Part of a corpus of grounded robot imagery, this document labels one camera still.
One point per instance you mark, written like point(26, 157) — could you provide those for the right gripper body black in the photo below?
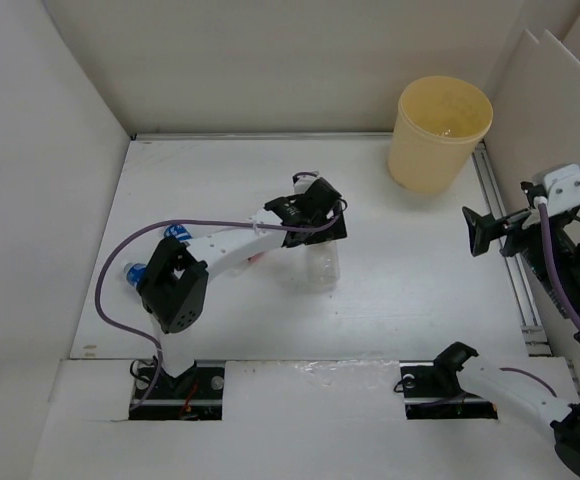
point(522, 237)

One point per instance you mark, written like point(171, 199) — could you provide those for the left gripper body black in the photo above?
point(325, 233)

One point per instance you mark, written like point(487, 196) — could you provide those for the clear jar with metal lid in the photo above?
point(322, 266)

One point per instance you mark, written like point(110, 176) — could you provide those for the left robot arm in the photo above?
point(174, 285)

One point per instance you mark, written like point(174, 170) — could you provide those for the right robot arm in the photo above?
point(550, 415)

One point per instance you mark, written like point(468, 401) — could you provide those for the yellow plastic bin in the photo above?
point(440, 120)

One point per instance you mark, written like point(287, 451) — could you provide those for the red label plastic bottle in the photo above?
point(241, 267)

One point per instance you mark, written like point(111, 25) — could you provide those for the blue label bottle upper left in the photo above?
point(178, 232)

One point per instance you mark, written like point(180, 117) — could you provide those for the blue label bottle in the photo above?
point(133, 273)
point(178, 232)

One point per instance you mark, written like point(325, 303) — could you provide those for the blue label bottle lower left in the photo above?
point(133, 273)

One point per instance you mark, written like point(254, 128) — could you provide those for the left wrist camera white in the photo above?
point(302, 181)

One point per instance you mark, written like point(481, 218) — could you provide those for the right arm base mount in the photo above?
point(428, 395)

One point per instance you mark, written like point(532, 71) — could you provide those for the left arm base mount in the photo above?
point(196, 395)

